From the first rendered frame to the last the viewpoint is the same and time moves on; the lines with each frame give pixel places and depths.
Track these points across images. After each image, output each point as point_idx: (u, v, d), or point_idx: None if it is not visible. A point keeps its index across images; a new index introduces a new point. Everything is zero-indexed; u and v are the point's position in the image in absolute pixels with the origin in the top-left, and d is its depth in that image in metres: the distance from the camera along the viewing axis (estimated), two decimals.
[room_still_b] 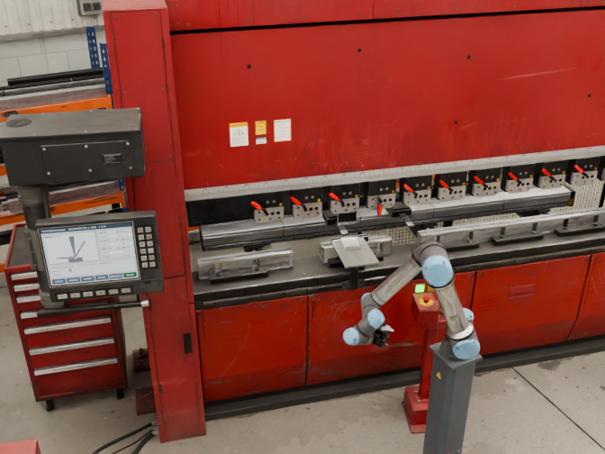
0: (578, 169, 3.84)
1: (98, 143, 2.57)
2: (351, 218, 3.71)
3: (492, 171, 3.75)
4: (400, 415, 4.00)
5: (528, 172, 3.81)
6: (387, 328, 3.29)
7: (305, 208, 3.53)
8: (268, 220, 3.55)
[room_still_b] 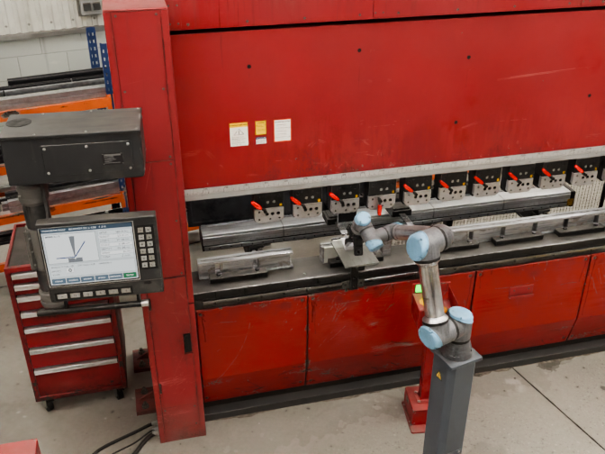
0: (578, 169, 3.84)
1: (98, 143, 2.57)
2: (351, 218, 3.71)
3: (492, 171, 3.75)
4: (400, 415, 4.00)
5: (528, 172, 3.81)
6: (346, 240, 3.64)
7: (305, 208, 3.53)
8: (268, 220, 3.55)
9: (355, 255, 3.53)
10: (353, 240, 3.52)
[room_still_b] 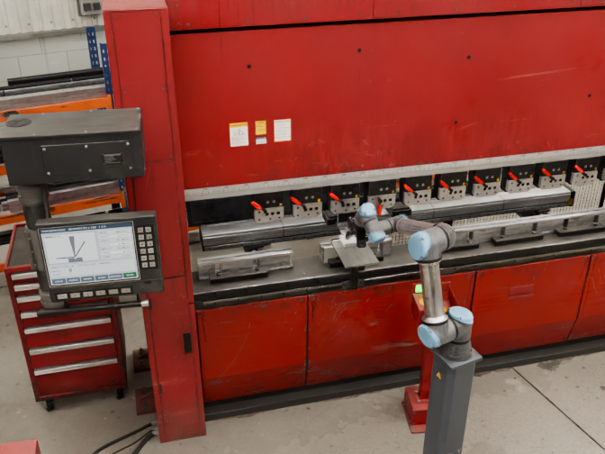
0: (578, 169, 3.84)
1: (98, 143, 2.57)
2: (351, 218, 3.71)
3: (492, 171, 3.75)
4: (400, 415, 4.00)
5: (528, 172, 3.81)
6: (347, 232, 3.63)
7: (305, 208, 3.53)
8: (268, 220, 3.55)
9: (358, 247, 3.52)
10: (356, 233, 3.52)
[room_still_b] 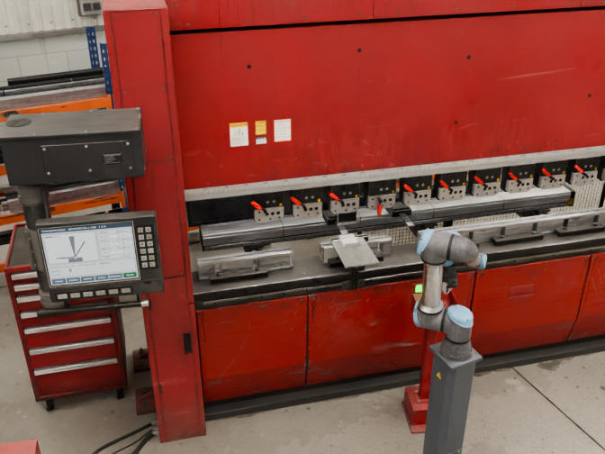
0: (578, 169, 3.84)
1: (98, 143, 2.57)
2: (351, 218, 3.71)
3: (492, 171, 3.75)
4: (400, 415, 4.00)
5: (528, 172, 3.81)
6: None
7: (305, 208, 3.53)
8: (268, 220, 3.55)
9: (450, 286, 3.45)
10: (446, 273, 3.49)
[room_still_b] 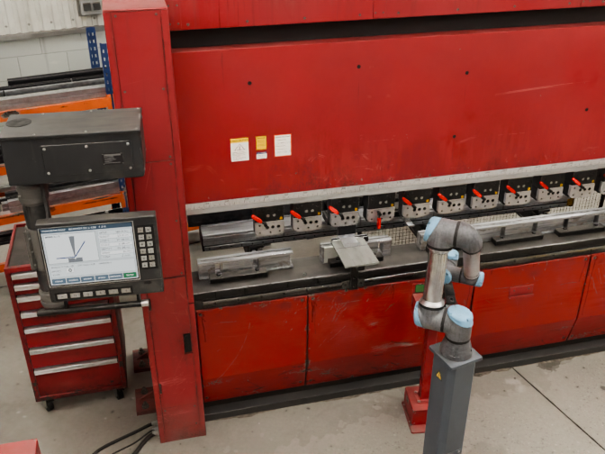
0: (575, 182, 3.88)
1: (98, 143, 2.57)
2: (350, 231, 3.75)
3: (491, 184, 3.79)
4: (400, 415, 4.00)
5: (527, 185, 3.85)
6: None
7: (305, 222, 3.56)
8: (268, 233, 3.59)
9: (447, 303, 3.51)
10: (444, 289, 3.55)
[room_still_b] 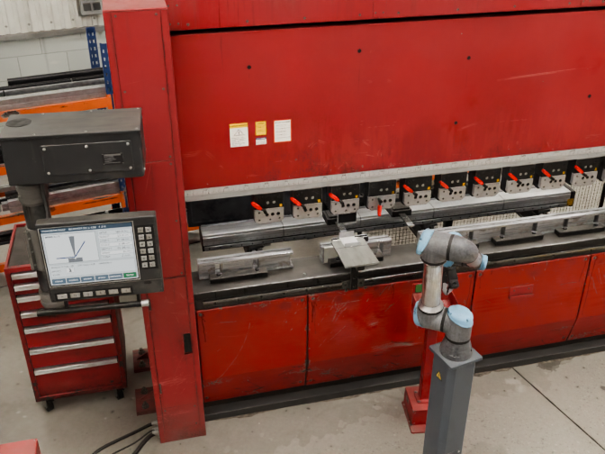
0: (578, 170, 3.84)
1: (98, 143, 2.57)
2: (351, 219, 3.71)
3: (492, 171, 3.75)
4: (400, 415, 4.00)
5: (528, 172, 3.81)
6: None
7: (305, 209, 3.53)
8: (268, 221, 3.55)
9: (451, 286, 3.45)
10: (446, 274, 3.49)
